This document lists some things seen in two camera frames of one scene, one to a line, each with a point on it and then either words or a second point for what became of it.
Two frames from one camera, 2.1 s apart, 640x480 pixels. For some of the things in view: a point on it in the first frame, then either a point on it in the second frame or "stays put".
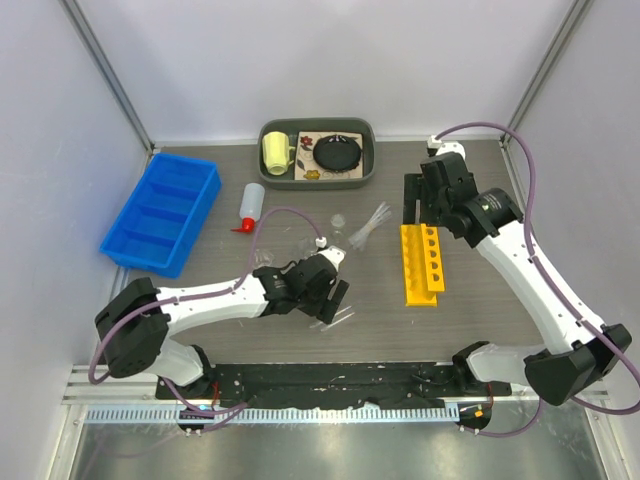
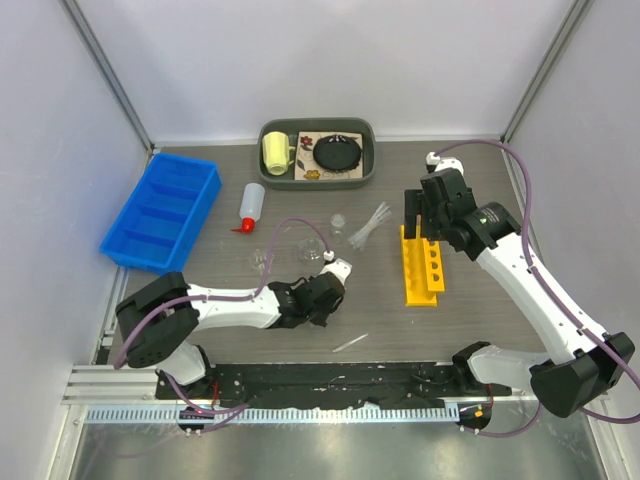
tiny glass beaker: (263, 258) stays put
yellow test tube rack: (423, 274) stays put
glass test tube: (333, 324) to (350, 342)
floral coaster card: (306, 167) stays put
